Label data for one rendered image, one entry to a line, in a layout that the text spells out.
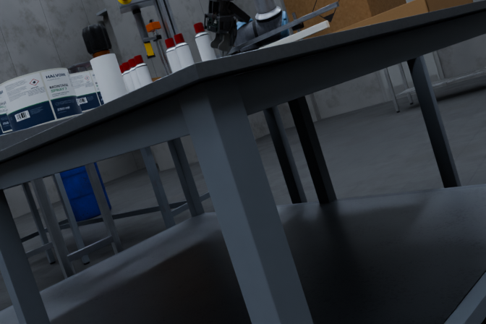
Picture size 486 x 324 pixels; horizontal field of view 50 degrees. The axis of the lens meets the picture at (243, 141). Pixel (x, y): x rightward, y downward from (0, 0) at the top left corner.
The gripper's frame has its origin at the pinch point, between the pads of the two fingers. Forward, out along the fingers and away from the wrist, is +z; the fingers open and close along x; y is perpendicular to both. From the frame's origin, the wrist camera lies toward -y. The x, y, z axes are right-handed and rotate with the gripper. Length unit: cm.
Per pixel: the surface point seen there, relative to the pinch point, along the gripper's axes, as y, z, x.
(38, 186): 17, 97, -114
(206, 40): 1.3, -2.9, -8.1
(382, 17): 13, -26, 63
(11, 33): -369, 248, -987
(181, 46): 1.8, 1.8, -20.2
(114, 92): 30.5, 13.7, -21.3
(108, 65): 29.6, 5.6, -25.5
